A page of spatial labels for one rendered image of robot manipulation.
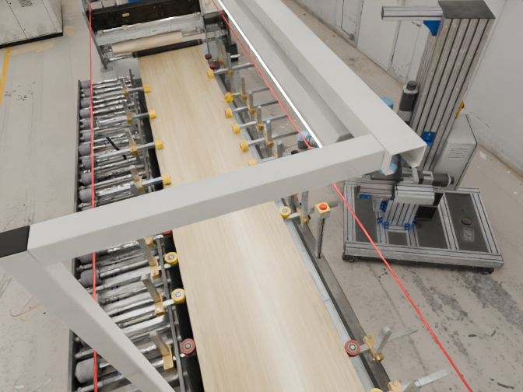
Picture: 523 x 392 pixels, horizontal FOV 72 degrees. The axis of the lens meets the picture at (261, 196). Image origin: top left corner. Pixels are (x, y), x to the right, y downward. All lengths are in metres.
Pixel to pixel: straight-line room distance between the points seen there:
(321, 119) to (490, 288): 2.99
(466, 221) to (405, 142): 3.09
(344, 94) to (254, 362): 1.59
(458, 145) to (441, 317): 1.39
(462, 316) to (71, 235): 3.15
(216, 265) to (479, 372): 2.06
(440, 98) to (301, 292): 1.48
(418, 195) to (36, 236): 2.45
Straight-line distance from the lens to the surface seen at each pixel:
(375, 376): 2.31
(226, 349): 2.11
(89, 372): 2.36
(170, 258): 2.45
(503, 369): 3.39
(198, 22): 4.64
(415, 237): 3.45
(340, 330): 2.45
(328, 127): 0.83
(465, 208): 3.84
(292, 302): 2.19
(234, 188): 0.58
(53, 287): 0.70
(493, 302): 3.61
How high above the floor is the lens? 2.88
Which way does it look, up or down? 48 degrees down
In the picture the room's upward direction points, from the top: 5 degrees counter-clockwise
